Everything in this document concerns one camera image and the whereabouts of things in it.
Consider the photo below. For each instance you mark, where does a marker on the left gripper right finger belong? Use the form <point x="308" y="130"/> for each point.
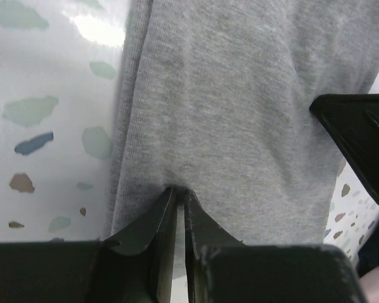
<point x="221" y="268"/>

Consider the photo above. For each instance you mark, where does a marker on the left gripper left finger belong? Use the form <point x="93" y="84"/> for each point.
<point x="133" y="265"/>

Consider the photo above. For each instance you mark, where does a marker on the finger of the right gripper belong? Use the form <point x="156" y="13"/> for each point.
<point x="352" y="121"/>

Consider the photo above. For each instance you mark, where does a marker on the grey tank top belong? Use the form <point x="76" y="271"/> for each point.
<point x="215" y="98"/>

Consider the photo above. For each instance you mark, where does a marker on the navy lettered tank top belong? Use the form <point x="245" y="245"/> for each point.
<point x="368" y="255"/>

